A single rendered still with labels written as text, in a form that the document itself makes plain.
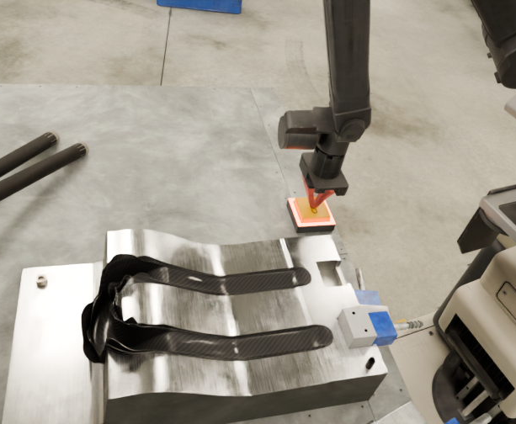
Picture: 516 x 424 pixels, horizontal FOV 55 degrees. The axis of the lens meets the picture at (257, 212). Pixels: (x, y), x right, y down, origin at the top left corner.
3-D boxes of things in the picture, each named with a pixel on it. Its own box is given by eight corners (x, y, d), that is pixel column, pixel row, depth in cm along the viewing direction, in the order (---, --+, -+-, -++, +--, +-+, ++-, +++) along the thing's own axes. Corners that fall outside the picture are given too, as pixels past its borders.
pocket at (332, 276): (335, 272, 85) (340, 259, 82) (345, 298, 81) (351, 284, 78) (310, 275, 83) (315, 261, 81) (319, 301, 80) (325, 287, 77)
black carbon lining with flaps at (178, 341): (304, 272, 82) (317, 233, 75) (335, 359, 71) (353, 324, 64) (84, 290, 73) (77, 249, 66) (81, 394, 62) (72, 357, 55)
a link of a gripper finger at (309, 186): (300, 216, 96) (311, 180, 90) (290, 191, 101) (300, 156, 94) (332, 214, 98) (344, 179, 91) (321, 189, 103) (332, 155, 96)
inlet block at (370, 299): (375, 261, 88) (367, 279, 92) (348, 259, 87) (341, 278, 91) (392, 325, 79) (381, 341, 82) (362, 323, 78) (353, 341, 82)
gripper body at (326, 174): (314, 195, 89) (323, 164, 84) (299, 160, 96) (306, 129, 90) (347, 193, 90) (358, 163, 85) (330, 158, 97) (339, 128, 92)
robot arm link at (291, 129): (369, 125, 76) (359, 82, 80) (297, 123, 74) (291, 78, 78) (343, 165, 87) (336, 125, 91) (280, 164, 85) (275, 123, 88)
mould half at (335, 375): (318, 266, 92) (337, 216, 83) (369, 400, 75) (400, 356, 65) (29, 291, 79) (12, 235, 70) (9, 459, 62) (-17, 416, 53)
